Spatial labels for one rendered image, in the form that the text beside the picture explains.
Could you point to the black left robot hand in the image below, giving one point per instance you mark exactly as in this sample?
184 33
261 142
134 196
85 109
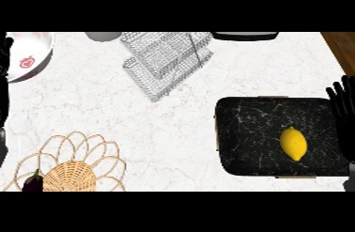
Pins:
4 85

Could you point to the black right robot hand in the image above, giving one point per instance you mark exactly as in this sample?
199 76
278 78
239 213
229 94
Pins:
346 116

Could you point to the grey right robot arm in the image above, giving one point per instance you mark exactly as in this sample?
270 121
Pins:
350 181

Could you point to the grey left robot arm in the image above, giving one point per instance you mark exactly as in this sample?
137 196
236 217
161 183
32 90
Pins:
2 146

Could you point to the yellow lemon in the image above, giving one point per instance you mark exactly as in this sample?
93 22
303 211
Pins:
294 143

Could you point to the black marble tray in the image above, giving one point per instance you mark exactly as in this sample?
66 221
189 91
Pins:
260 138

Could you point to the white bowl with red print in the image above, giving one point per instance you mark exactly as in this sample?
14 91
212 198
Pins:
28 54

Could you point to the brown wooden board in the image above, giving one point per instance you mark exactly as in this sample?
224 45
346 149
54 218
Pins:
344 49

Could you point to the grey round object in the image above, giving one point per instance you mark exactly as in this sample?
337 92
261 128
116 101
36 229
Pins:
103 36

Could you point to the dark purple eggplant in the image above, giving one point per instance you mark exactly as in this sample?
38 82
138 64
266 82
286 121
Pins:
33 183

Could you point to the wicker placemat with loops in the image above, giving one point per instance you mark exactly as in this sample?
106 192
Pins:
72 176

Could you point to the black and white appliance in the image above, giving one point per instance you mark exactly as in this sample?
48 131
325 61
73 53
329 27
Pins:
245 35

